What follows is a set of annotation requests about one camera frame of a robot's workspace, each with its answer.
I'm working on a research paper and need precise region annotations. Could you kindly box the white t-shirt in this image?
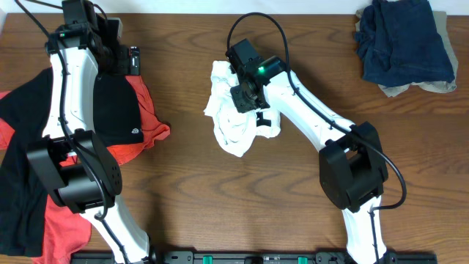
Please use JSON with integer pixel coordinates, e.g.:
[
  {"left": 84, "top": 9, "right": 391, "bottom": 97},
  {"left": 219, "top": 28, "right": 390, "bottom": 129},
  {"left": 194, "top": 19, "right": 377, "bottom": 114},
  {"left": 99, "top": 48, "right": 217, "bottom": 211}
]
[{"left": 204, "top": 61, "right": 281, "bottom": 158}]

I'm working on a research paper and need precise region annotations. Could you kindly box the red-orange t-shirt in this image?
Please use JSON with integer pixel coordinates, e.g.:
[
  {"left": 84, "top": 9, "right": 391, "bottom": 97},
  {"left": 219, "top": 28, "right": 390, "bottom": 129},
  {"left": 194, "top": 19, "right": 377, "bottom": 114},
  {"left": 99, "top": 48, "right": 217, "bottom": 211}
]
[{"left": 0, "top": 75, "right": 171, "bottom": 264}]

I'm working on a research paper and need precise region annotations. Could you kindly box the black t-shirt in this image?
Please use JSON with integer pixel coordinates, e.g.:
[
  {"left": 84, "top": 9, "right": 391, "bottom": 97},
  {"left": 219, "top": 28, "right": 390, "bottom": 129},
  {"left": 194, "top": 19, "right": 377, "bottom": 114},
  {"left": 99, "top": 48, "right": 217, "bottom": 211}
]
[{"left": 1, "top": 68, "right": 144, "bottom": 257}]

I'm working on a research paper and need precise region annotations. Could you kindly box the grey-beige folded garment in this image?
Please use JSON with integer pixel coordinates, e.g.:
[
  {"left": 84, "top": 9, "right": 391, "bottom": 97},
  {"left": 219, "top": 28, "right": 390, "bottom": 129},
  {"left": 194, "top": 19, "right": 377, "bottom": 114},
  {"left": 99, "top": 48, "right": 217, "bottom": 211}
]
[{"left": 354, "top": 7, "right": 459, "bottom": 98}]

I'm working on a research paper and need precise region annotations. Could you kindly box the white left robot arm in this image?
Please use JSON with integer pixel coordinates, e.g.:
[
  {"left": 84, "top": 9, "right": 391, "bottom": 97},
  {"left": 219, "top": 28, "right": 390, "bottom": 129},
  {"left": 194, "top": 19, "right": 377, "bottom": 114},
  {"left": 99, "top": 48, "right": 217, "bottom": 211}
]
[{"left": 26, "top": 0, "right": 157, "bottom": 263}]

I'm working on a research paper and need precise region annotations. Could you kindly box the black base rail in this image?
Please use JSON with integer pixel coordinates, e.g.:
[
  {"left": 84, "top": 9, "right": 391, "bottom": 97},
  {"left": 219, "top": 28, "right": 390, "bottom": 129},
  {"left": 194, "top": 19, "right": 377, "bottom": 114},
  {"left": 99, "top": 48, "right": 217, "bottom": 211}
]
[{"left": 69, "top": 249, "right": 439, "bottom": 264}]

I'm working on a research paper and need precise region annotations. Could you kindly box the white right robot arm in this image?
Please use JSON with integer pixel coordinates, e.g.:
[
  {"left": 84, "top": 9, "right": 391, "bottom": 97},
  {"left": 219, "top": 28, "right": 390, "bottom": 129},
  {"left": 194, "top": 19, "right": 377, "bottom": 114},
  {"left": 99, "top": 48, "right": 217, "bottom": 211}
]
[{"left": 226, "top": 39, "right": 388, "bottom": 263}]

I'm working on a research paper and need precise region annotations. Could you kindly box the dark navy folded garment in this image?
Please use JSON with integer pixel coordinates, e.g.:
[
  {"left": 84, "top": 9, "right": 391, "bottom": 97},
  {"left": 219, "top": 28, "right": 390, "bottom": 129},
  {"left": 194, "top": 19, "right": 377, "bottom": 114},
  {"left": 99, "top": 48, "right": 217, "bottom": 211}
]
[{"left": 353, "top": 0, "right": 456, "bottom": 88}]

